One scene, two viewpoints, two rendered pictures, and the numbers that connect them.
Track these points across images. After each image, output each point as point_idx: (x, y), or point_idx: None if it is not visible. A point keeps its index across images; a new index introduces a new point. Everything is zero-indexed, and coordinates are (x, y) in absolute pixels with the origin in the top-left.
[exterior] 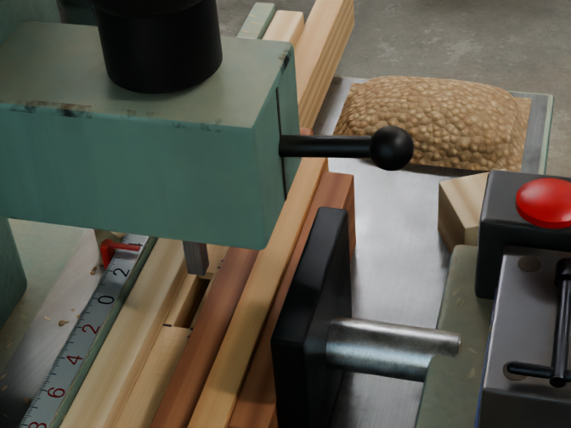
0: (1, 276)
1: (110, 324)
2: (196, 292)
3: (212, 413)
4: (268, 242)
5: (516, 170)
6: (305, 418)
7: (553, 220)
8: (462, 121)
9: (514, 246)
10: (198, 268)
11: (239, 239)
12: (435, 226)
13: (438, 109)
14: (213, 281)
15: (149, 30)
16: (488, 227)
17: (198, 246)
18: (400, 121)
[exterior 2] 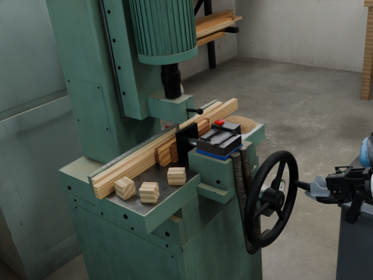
0: None
1: (161, 135)
2: None
3: (167, 144)
4: (181, 123)
5: (246, 133)
6: (180, 148)
7: (217, 123)
8: (239, 123)
9: (214, 128)
10: (177, 130)
11: (177, 121)
12: None
13: (236, 120)
14: None
15: (168, 89)
16: (211, 125)
17: (177, 126)
18: (229, 121)
